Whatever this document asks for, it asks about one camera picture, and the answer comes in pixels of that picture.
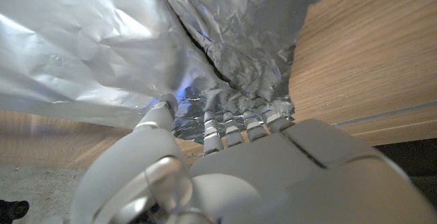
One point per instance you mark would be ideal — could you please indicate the black round floor object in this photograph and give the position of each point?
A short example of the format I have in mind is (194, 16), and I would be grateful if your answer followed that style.
(12, 210)

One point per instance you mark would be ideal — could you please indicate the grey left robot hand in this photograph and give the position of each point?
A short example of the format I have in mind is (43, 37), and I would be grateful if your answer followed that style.
(273, 176)

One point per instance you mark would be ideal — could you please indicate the crinkled aluminum foil sheet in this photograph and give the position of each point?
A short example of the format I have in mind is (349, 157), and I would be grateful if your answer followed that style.
(102, 46)

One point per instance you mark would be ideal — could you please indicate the grey tape outline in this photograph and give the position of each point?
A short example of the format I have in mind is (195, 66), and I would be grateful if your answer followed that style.
(385, 114)

